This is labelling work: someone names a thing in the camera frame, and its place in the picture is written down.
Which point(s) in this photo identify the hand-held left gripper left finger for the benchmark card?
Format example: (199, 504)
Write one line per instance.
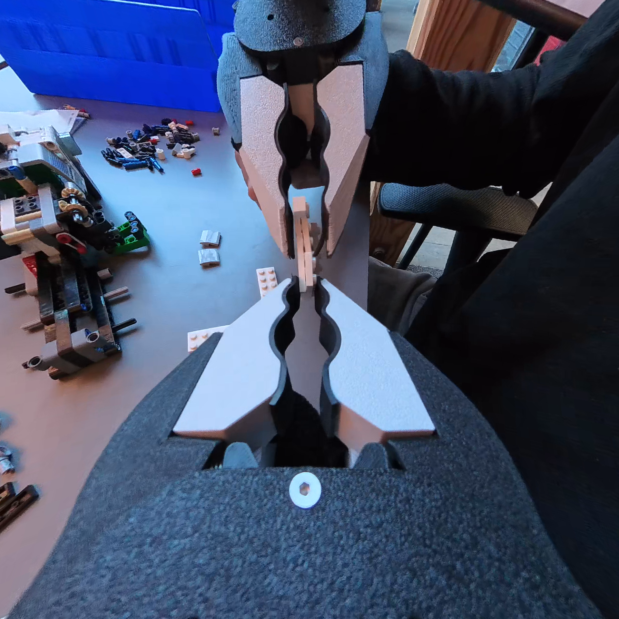
(227, 382)

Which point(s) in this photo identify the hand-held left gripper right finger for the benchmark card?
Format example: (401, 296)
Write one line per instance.
(382, 382)

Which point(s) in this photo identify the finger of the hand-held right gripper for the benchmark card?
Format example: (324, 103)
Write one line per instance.
(258, 145)
(348, 135)

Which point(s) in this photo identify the thin white lego plate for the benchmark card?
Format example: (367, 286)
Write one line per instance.
(300, 207)

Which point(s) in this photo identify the white blue lego assembly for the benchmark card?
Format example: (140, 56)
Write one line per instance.
(305, 261)

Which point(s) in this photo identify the short white lego plate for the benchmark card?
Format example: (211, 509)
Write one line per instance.
(205, 336)

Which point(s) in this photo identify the long white lego plate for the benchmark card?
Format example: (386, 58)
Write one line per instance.
(267, 280)

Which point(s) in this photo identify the pile of small lego pins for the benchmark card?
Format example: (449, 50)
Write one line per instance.
(145, 145)

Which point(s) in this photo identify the green black lego subassembly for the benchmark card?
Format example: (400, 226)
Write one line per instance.
(133, 234)

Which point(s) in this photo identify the partly built lego truck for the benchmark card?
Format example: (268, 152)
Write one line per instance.
(58, 271)

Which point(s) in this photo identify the light grey lego connector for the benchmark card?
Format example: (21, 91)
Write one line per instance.
(6, 459)

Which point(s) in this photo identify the black lego plate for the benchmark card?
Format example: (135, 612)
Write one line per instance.
(6, 493)
(19, 507)

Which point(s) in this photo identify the person's right hand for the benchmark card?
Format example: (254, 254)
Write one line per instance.
(249, 183)

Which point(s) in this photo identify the person's leg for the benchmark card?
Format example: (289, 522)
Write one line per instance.
(396, 295)

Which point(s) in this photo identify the person's torso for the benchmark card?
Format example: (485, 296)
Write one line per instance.
(556, 362)

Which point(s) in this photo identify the blue storage bin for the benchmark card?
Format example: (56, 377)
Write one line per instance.
(106, 53)

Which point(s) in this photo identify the instruction booklet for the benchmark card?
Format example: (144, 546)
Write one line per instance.
(53, 118)

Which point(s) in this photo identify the wooden post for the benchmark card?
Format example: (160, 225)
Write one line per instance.
(459, 34)

